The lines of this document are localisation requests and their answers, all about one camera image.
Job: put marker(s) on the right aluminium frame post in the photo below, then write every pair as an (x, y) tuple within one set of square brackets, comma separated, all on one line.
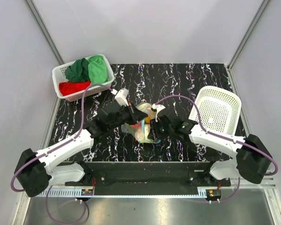
[(258, 15)]

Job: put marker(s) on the fake white cauliflower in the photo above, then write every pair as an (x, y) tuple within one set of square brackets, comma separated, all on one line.
[(142, 133)]

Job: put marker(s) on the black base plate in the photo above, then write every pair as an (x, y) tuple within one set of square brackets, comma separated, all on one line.
[(154, 179)]

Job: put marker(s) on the fake orange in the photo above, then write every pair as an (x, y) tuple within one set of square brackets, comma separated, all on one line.
[(148, 119)]

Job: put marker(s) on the left aluminium frame post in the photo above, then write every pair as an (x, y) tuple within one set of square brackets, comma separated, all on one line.
[(41, 25)]

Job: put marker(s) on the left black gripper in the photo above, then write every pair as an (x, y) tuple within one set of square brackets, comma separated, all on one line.
[(136, 115)]

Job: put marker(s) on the white oval basket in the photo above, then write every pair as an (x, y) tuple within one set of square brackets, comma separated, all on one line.
[(219, 109)]

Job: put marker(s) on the red cloth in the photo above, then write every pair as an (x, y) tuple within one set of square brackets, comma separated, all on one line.
[(67, 88)]

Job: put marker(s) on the fake red apple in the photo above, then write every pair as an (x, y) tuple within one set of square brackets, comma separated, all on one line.
[(136, 126)]

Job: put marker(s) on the clear zip top bag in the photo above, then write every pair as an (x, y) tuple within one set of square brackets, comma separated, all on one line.
[(144, 107)]

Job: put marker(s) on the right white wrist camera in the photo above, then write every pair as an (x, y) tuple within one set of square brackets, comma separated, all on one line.
[(157, 108)]

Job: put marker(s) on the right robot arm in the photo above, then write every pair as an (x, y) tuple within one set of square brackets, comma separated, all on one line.
[(249, 158)]

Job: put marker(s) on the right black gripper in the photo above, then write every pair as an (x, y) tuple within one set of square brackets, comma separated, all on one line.
[(154, 134)]

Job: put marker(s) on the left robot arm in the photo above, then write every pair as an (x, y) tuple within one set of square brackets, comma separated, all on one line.
[(36, 171)]

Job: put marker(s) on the black marble pattern mat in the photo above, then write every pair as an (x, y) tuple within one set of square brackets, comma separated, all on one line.
[(176, 84)]

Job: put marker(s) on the light green cloth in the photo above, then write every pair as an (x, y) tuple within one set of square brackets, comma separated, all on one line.
[(97, 70)]

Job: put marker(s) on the aluminium frame post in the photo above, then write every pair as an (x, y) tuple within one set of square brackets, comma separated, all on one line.
[(258, 15), (41, 25)]

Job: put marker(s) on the dark green cloth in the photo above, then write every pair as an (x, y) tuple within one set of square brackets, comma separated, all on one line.
[(78, 71)]

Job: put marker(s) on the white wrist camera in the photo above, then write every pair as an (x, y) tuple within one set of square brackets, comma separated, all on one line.
[(120, 96), (157, 108)]

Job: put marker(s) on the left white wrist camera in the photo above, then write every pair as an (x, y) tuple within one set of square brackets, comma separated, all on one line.
[(120, 96)]

